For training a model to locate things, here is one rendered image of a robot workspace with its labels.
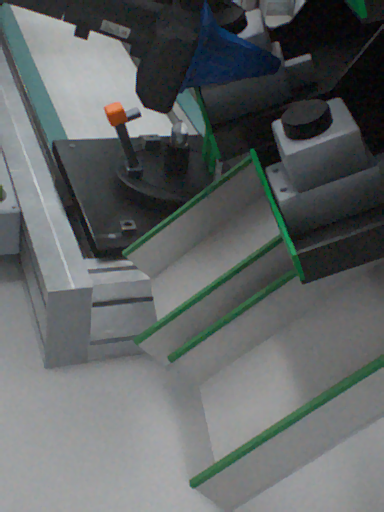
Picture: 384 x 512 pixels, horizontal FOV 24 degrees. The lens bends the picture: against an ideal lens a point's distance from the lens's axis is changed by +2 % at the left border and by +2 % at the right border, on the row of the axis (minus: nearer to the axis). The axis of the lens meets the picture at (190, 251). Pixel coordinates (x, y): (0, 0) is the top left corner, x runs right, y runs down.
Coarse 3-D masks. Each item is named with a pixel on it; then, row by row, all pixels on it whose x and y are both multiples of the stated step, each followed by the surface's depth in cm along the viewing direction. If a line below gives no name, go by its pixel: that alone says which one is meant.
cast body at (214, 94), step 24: (240, 24) 65; (264, 24) 65; (264, 48) 65; (288, 72) 68; (312, 72) 68; (216, 96) 67; (240, 96) 67; (264, 96) 67; (288, 96) 67; (216, 120) 68
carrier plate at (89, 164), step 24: (72, 144) 110; (96, 144) 111; (120, 144) 111; (192, 144) 114; (72, 168) 105; (96, 168) 106; (72, 192) 102; (96, 192) 101; (96, 216) 97; (120, 216) 98; (144, 216) 98; (168, 216) 99; (96, 240) 93; (120, 240) 94
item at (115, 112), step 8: (112, 104) 97; (120, 104) 97; (104, 112) 97; (112, 112) 96; (120, 112) 96; (128, 112) 98; (136, 112) 98; (112, 120) 97; (120, 120) 97; (128, 120) 98; (120, 128) 98; (120, 136) 98; (128, 136) 99; (128, 144) 99; (128, 152) 100; (128, 160) 100; (136, 160) 101
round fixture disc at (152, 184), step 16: (144, 160) 105; (160, 160) 105; (192, 160) 106; (128, 176) 101; (144, 176) 102; (160, 176) 102; (176, 176) 102; (192, 176) 103; (208, 176) 103; (128, 192) 100; (144, 192) 99; (160, 192) 99; (176, 192) 100; (192, 192) 100; (144, 208) 100; (160, 208) 99; (176, 208) 99
